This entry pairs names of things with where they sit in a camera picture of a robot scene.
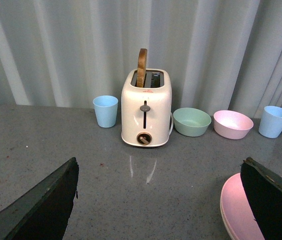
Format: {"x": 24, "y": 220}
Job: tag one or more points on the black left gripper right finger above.
{"x": 263, "y": 189}

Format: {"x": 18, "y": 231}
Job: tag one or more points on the pink plate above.
{"x": 238, "y": 212}

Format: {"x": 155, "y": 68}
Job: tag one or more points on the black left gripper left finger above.
{"x": 43, "y": 212}

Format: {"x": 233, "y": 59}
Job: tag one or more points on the pink bowl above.
{"x": 231, "y": 124}

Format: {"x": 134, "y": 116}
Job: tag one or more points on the light blue cup left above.
{"x": 105, "y": 108}

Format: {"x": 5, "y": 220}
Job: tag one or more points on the grey curtain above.
{"x": 220, "y": 54}

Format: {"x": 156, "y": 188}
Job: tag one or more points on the green bowl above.
{"x": 191, "y": 122}

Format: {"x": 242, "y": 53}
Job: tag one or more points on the light blue cup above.
{"x": 271, "y": 122}
{"x": 105, "y": 108}

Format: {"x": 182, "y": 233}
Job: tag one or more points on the cream toaster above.
{"x": 146, "y": 116}

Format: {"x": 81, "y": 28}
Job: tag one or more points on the light blue cup right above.
{"x": 271, "y": 122}

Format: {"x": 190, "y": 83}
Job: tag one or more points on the cream plate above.
{"x": 225, "y": 222}

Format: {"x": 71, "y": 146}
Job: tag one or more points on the toast bread slice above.
{"x": 141, "y": 68}

